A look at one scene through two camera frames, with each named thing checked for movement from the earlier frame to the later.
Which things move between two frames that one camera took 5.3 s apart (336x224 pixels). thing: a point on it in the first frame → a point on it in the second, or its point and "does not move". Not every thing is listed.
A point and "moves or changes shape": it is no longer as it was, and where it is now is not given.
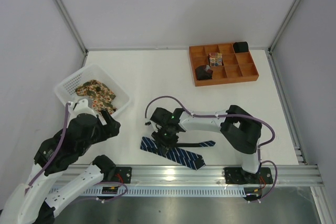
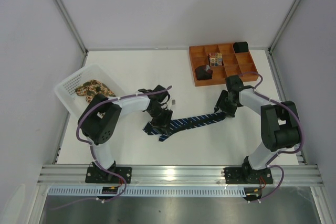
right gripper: [165, 142] → [224, 105]
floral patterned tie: [102, 96] does not move
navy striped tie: [177, 153] moves or changes shape
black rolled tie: [240, 46] does not move
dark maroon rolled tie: [202, 73] does not move
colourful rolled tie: [216, 59] does not move
